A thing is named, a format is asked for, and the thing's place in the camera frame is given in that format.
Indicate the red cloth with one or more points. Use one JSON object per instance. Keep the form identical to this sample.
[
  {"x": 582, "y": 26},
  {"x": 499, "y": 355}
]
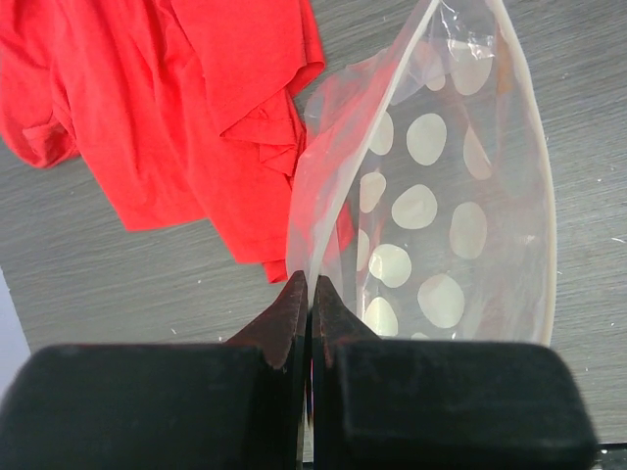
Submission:
[{"x": 182, "y": 110}]

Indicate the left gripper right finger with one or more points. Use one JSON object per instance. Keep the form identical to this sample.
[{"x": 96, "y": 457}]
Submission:
[{"x": 403, "y": 404}]

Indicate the clear polka dot zip bag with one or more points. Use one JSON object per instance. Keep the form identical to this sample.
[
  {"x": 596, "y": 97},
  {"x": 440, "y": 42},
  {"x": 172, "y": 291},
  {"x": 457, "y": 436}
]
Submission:
[{"x": 425, "y": 194}]

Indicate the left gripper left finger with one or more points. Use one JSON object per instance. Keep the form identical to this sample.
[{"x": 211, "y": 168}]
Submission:
[{"x": 238, "y": 404}]

